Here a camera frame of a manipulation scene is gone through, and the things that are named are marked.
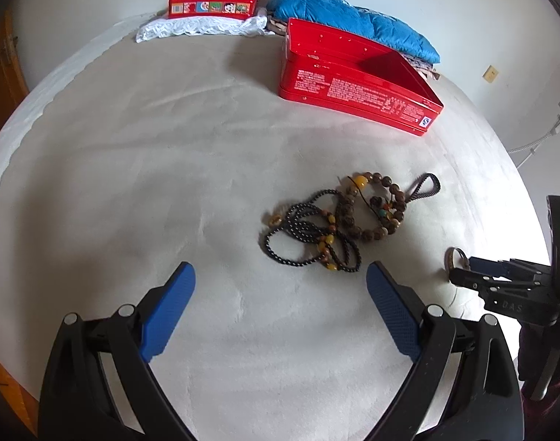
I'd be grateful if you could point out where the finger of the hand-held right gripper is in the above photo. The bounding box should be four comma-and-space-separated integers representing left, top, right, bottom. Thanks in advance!
448, 267, 508, 291
468, 256, 549, 281

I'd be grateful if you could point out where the amber brown bead bracelet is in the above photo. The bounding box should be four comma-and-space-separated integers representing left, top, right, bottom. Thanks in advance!
314, 209, 350, 270

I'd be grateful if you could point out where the blue quilted jacket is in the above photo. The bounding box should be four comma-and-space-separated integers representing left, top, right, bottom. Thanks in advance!
266, 0, 441, 64

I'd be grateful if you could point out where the brown wooden bead bracelet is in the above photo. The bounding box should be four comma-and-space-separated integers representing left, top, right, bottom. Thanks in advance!
339, 172, 407, 242

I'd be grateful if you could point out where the black braided cord loop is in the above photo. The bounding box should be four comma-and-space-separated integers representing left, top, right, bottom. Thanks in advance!
397, 173, 442, 204

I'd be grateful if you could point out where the silver bangle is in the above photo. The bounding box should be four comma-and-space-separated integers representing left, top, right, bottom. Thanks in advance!
445, 247, 470, 273

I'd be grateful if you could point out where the wooden door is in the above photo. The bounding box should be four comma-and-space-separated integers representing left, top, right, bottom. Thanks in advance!
0, 9, 31, 150

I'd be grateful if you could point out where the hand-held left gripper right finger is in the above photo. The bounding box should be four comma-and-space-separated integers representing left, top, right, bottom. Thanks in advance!
366, 260, 525, 441

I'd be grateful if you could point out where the white lace cloth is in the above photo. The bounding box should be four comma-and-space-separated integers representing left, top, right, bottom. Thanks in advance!
136, 15, 268, 43

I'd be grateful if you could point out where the red tin lid with pictures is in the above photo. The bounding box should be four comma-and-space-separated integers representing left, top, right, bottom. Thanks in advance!
168, 0, 259, 20

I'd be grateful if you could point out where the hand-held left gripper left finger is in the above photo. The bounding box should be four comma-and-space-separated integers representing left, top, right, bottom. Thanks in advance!
38, 261, 198, 441

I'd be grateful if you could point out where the red tin box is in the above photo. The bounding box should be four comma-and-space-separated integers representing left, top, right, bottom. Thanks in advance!
278, 18, 445, 137

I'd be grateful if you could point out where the white cable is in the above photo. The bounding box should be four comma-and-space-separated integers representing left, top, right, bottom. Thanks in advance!
507, 96, 560, 169

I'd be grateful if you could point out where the black bead necklace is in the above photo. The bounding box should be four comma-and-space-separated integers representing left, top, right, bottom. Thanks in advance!
263, 188, 361, 273

